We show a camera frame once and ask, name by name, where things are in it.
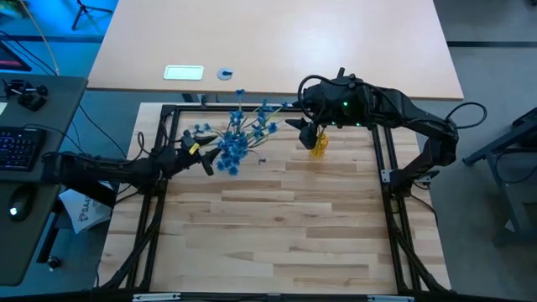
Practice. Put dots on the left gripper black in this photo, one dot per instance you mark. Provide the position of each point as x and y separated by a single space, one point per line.
180 157

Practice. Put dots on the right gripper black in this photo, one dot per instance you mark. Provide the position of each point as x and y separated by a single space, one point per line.
323 100

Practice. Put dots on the blue small-blossom flower spray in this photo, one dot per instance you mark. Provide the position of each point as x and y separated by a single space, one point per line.
202 127
260 121

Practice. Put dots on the blue large-petal flower stem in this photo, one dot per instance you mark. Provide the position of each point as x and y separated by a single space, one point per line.
228 165
235 142

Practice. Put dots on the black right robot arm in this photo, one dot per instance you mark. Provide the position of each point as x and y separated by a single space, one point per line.
419 121

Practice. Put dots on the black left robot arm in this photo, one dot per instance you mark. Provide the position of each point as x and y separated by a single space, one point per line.
105 172

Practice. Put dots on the yellow glass vase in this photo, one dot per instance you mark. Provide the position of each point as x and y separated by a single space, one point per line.
319 149

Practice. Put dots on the yellow gripper tag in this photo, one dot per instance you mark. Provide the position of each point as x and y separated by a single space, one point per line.
194 148

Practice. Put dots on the white rectangular plate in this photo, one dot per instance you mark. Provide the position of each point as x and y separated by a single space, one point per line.
184 72

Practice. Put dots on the beige laminate table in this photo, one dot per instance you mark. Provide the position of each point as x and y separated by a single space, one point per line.
272 38

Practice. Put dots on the white printed paper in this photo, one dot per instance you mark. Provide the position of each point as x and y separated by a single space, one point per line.
86 209

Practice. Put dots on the dark grey desk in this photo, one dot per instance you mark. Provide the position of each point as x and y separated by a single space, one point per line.
42 235

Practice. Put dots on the backlit black keyboard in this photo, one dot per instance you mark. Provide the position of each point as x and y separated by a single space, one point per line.
21 147

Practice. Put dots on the black tripod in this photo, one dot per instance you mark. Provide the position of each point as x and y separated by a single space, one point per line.
86 8

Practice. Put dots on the black computer mouse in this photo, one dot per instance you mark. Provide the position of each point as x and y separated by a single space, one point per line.
21 203

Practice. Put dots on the dark metal side desk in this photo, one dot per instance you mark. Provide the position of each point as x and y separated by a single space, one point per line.
516 168

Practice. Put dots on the black curved bracket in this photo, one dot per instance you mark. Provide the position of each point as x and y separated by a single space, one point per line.
204 100

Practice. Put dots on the white metal bracket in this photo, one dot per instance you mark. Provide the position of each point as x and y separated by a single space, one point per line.
386 175

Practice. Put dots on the black aluminium rig frame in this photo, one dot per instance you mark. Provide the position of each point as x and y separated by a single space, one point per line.
388 235

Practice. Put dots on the black clamp mount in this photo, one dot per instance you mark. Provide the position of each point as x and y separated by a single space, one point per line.
29 94

